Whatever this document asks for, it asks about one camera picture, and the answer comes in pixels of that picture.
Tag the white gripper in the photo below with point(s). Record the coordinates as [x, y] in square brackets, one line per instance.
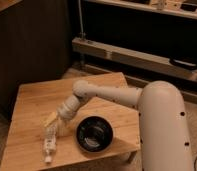
[67, 110]

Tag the clear plastic bottle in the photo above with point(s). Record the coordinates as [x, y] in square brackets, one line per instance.
[49, 145]

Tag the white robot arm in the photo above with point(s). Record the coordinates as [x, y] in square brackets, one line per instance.
[164, 134]

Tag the black ceramic bowl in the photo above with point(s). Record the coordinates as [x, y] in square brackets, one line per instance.
[94, 134]

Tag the wooden table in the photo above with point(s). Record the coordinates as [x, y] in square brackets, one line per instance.
[24, 147]

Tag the metal pole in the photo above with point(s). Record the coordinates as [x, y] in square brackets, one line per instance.
[82, 33]

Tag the long wooden beam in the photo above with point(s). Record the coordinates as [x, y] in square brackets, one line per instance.
[133, 58]

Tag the upper wooden shelf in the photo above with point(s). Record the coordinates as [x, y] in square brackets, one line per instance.
[148, 8]

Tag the black handle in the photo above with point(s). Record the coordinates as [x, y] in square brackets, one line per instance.
[184, 65]

